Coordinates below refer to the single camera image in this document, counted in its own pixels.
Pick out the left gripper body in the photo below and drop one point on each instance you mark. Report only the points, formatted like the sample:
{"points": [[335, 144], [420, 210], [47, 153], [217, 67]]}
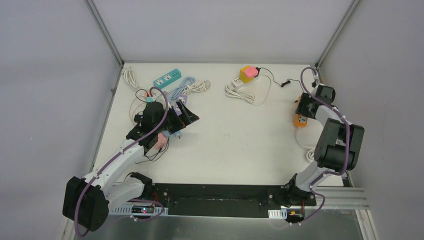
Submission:
{"points": [[178, 118]]}

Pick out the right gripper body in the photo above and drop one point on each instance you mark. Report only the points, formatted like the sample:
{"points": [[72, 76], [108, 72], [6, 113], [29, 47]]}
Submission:
{"points": [[304, 105]]}

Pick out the teal plug adapter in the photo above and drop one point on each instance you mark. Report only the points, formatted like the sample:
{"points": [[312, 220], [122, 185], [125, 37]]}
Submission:
{"points": [[152, 100]]}

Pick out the orange power strip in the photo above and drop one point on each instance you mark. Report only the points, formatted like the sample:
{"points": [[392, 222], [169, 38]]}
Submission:
{"points": [[300, 121]]}

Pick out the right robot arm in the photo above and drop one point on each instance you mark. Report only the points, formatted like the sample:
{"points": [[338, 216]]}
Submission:
{"points": [[336, 151]]}

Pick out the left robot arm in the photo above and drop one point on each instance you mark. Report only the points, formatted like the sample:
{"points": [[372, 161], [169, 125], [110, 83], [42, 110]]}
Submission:
{"points": [[88, 200]]}

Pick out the yellow pink cube socket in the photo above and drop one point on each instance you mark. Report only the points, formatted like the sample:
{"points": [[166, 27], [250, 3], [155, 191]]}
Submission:
{"points": [[248, 73]]}

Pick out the pink cube adapter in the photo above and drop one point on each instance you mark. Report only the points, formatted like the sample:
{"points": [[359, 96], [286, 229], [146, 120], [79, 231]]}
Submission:
{"points": [[161, 141]]}

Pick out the teal power strip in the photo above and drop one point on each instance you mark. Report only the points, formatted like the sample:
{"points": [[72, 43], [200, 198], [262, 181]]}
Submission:
{"points": [[167, 79]]}

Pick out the white usb power strip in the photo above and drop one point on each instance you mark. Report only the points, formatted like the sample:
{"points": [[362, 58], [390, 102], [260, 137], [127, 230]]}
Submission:
{"points": [[237, 83]]}

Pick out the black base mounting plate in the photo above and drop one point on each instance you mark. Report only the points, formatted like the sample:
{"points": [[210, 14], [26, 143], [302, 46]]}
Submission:
{"points": [[219, 200]]}

